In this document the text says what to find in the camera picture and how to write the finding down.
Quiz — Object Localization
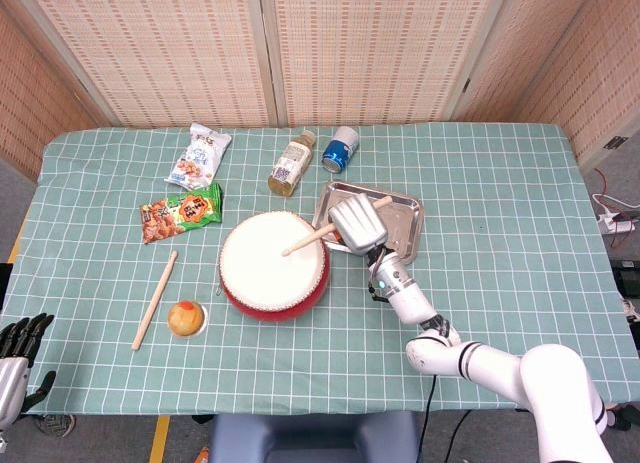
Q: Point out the red drum white skin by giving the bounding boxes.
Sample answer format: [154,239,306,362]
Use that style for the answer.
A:
[218,210,332,323]

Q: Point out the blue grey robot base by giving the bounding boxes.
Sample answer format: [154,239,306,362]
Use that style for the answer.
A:
[208,410,424,463]

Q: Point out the yellow fruit jelly cup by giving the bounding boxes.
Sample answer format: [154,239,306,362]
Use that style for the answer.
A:
[166,298,209,338]

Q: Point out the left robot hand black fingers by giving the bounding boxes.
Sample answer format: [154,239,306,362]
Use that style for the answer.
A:
[0,312,57,432]

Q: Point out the black arm cable with plug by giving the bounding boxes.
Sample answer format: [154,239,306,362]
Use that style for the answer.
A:
[367,262,390,304]

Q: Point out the green orange snack bag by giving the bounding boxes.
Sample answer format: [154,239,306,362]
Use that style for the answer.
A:
[139,181,225,245]

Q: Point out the white power strip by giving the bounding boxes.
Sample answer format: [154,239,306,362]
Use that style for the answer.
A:
[597,211,637,235]

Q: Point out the green checked tablecloth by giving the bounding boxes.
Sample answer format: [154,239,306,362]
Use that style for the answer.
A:
[0,121,640,417]

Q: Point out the blue white drink can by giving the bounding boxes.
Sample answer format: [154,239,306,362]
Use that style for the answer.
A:
[321,125,361,174]

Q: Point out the yellow tea plastic bottle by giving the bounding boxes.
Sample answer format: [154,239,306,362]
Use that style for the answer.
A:
[267,128,318,198]

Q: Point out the wooden drumstick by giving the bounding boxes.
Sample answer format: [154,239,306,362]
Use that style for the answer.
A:
[130,250,179,352]
[281,195,394,258]

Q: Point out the white blue snack bag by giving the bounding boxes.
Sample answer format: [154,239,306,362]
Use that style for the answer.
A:
[163,123,233,192]

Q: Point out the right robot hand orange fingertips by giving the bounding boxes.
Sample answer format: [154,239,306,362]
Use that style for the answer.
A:
[327,192,391,257]

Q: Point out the stainless steel tray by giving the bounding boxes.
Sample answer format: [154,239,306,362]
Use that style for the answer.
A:
[311,180,426,267]

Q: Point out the woven bamboo folding screen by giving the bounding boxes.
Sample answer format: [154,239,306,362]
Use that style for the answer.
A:
[0,0,640,184]

